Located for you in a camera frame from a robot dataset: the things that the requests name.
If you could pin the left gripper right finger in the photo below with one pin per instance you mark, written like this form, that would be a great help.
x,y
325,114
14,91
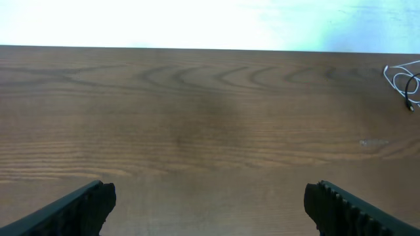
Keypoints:
x,y
337,212

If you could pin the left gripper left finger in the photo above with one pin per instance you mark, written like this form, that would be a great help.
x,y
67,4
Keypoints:
x,y
81,212

